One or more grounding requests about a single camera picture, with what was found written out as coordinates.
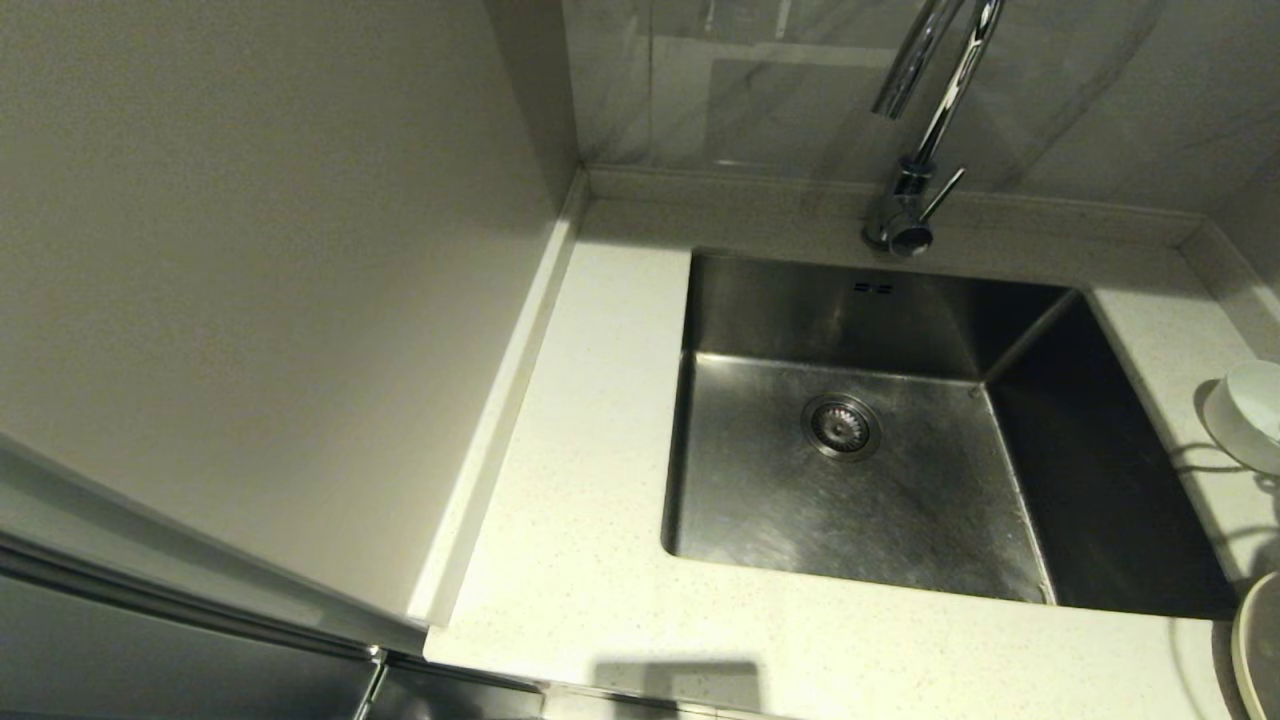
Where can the small white bowl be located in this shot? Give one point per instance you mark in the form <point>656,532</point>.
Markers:
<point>1250,410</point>

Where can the white round plate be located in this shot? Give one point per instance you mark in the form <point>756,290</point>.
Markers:
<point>1262,650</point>

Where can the stainless steel sink basin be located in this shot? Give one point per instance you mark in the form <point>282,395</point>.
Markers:
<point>900,520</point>

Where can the round metal drain strainer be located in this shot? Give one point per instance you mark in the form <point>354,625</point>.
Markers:
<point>840,428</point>

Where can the chrome gooseneck faucet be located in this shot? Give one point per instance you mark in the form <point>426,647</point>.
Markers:
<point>908,205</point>

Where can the grey base cabinet front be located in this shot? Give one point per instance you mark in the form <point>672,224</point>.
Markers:
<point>450,700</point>

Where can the tall grey metal appliance front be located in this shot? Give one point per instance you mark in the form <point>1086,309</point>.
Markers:
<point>150,640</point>

